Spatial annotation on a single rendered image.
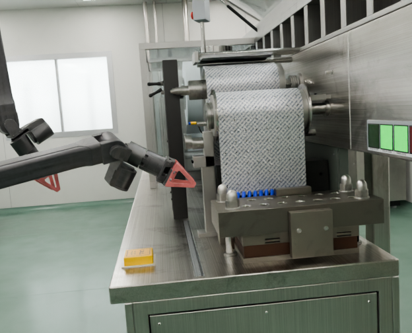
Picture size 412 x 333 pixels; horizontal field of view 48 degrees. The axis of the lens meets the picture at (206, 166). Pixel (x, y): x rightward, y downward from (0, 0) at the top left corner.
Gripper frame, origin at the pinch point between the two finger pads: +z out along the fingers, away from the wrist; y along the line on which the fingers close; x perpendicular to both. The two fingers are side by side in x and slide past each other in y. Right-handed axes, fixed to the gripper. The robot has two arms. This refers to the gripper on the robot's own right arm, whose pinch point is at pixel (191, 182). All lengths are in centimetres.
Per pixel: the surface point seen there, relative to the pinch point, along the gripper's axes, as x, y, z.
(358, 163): 66, -375, 209
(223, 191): 2.3, 8.4, 7.3
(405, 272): -8, -187, 195
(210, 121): 17.1, -2.7, -2.4
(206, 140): 12.0, -7.0, -0.8
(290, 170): 15.0, 0.4, 22.9
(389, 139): 30, 31, 29
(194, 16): 52, -58, -20
